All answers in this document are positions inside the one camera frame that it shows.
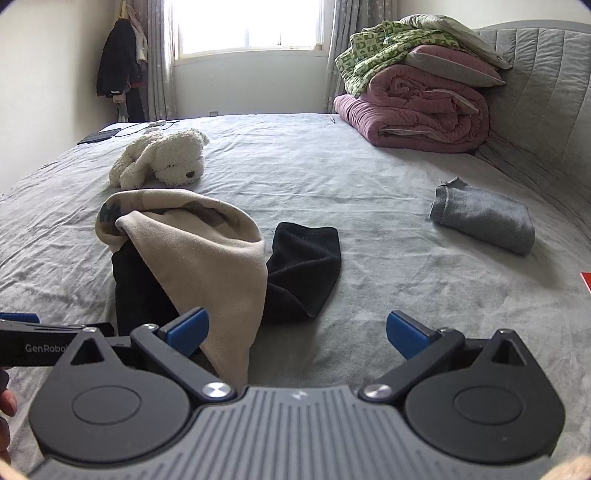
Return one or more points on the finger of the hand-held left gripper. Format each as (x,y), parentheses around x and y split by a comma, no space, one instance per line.
(18,318)

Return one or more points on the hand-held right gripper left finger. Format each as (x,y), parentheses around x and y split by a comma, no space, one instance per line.
(187,334)

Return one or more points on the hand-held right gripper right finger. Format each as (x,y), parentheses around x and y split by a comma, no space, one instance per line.
(406,334)

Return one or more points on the beige shirt with black sleeves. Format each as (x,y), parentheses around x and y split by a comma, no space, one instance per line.
(207,263)

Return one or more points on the person's left hand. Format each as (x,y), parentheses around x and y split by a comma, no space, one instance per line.
(7,404)

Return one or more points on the grey folded cloth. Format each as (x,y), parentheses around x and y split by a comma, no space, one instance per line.
(485,217)

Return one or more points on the white plush dog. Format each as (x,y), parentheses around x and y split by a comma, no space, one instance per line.
(161,157)

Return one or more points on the red flat thing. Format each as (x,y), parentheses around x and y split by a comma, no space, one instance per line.
(586,282)

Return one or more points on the black tablet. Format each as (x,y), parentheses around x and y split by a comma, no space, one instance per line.
(99,136)

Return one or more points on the pink folded quilt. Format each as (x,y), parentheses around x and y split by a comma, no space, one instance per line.
(415,115)

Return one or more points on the dark hanging cloth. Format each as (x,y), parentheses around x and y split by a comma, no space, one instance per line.
(131,106)

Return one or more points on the grey curtain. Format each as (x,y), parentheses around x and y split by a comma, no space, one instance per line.
(159,69)
(339,18)

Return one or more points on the pink and grey pillow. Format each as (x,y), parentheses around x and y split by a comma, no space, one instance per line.
(452,64)

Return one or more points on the black hanging jacket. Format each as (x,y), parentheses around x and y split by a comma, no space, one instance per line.
(117,60)

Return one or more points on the green patterned blanket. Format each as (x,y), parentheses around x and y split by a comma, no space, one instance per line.
(369,55)

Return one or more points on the grey quilted headboard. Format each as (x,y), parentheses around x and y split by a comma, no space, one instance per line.
(545,83)

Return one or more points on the pale hanging garment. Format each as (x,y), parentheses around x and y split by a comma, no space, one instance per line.
(141,41)

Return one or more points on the pale grey folded quilt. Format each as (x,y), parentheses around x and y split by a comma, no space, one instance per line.
(443,25)

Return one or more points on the window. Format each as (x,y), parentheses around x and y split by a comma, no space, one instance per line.
(244,27)

